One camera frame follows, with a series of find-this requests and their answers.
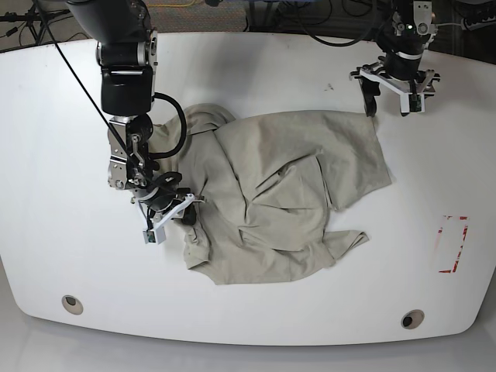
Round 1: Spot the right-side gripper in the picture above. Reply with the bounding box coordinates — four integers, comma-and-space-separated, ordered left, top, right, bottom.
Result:
133, 188, 204, 226

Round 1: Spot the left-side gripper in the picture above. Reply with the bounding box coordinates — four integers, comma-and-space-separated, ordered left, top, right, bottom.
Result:
350, 53, 440, 117

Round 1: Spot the beige T-shirt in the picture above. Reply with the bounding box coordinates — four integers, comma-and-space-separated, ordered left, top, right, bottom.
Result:
160, 104, 391, 285

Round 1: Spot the black robot arm right side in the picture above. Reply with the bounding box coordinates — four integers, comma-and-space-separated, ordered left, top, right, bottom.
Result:
67, 1, 190, 228

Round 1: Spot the white power strip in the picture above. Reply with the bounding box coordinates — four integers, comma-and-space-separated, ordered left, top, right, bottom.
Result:
461, 14, 495, 31

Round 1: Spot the red tape rectangle marking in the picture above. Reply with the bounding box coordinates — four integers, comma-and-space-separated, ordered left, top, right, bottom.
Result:
434, 215, 469, 274

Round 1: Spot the black tripod stand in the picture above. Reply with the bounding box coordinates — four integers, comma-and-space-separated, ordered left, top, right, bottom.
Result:
1, 4, 70, 46

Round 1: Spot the right-side wrist camera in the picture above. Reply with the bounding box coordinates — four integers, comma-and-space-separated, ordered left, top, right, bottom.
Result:
143, 223, 167, 244

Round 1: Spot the left-side wrist camera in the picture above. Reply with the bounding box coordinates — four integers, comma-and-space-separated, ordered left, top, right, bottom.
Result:
400, 93, 425, 117

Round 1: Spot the left table cable grommet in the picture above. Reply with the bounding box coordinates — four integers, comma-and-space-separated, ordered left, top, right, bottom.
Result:
61, 295, 84, 315

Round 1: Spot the table cable grommet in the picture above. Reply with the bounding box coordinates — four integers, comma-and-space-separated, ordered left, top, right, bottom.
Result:
61, 295, 84, 315
401, 309, 425, 330

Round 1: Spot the right table cable grommet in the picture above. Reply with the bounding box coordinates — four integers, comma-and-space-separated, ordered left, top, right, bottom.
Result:
401, 309, 425, 330

